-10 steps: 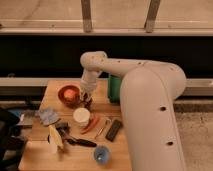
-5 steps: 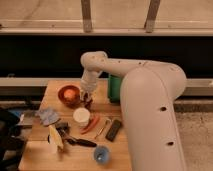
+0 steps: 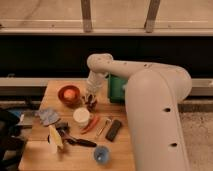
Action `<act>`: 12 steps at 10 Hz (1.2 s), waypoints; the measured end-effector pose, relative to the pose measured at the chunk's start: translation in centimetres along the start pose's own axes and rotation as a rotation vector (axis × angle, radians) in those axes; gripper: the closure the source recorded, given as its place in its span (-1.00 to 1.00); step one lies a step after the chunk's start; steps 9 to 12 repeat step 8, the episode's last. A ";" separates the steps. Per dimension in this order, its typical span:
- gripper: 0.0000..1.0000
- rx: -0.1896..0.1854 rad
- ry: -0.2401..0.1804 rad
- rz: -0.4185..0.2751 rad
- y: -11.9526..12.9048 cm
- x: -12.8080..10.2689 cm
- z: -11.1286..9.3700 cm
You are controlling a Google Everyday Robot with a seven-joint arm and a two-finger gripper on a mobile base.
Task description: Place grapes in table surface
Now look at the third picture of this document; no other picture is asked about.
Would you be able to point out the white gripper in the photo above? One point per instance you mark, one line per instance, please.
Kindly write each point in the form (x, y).
(93, 85)

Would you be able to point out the dark purple grapes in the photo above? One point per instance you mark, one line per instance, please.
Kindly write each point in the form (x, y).
(90, 106)

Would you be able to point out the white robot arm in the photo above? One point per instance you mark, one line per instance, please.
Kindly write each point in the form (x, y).
(152, 94)

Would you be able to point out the white round container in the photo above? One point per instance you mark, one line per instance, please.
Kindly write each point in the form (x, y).
(81, 116)

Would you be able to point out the red orange bowl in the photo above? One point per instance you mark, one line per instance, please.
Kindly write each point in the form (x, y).
(67, 102)

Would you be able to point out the orange fruit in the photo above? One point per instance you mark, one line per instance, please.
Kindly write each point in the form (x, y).
(69, 94)

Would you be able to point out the green plastic bin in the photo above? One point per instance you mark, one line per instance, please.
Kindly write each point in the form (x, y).
(116, 89)

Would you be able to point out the metal spoon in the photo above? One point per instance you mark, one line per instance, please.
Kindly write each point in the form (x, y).
(107, 122)

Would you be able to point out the black remote control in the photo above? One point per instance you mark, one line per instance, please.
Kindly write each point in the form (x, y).
(113, 130)

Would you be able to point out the grey blue cloth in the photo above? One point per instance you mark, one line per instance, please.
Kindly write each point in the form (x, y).
(48, 116)

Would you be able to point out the small blue bowl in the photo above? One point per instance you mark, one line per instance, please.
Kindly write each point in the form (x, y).
(101, 155)

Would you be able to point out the black chair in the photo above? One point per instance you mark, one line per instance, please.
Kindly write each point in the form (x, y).
(9, 140)

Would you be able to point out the black handled brush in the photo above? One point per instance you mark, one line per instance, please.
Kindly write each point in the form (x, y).
(64, 131)

